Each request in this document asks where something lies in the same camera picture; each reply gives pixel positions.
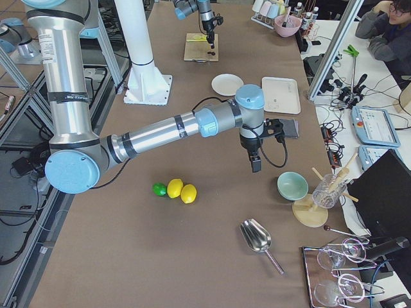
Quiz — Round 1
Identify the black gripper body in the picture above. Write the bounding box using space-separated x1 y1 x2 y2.
240 134 261 157

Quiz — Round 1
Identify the white rectangular tray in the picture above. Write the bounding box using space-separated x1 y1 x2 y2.
261 76 301 115

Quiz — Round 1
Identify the grey folded cloth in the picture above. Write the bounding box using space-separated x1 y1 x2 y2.
279 119 299 139

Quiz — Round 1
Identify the green bowl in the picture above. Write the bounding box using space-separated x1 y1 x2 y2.
277 171 308 201

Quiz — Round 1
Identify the white round plate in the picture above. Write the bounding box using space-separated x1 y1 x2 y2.
211 73 244 96

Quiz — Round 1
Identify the wooden glass stand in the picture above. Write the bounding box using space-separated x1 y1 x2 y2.
292 153 359 228

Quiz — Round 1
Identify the yellow lemon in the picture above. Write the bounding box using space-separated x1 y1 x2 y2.
180 184 197 204
167 178 184 198

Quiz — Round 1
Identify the metal scoop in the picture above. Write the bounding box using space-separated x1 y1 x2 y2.
240 218 284 275

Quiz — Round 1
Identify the textured drinking glass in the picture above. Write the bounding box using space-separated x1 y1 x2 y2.
312 174 346 209

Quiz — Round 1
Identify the green lime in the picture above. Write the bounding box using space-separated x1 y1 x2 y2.
152 182 167 196

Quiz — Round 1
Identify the wooden cutting board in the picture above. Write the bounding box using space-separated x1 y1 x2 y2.
184 33 219 62

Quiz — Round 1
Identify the teach pendant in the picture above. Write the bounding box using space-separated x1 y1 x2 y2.
358 145 392 171
351 106 401 148

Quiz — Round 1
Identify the pink bowl with ice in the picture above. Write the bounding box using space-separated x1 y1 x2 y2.
274 15 302 38

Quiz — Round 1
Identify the black monitor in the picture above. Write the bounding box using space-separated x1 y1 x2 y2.
348 150 410 239

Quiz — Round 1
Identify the white cup rack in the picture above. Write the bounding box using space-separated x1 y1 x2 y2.
251 0 288 25

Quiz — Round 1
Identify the wine glass rack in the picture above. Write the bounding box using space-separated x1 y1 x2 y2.
301 237 385 307

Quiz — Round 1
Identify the seated person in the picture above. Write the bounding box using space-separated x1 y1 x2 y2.
355 0 410 89

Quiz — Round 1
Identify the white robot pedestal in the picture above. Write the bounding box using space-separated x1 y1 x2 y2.
115 0 172 106

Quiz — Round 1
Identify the aluminium frame post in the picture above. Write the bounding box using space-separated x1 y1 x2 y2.
308 0 363 101

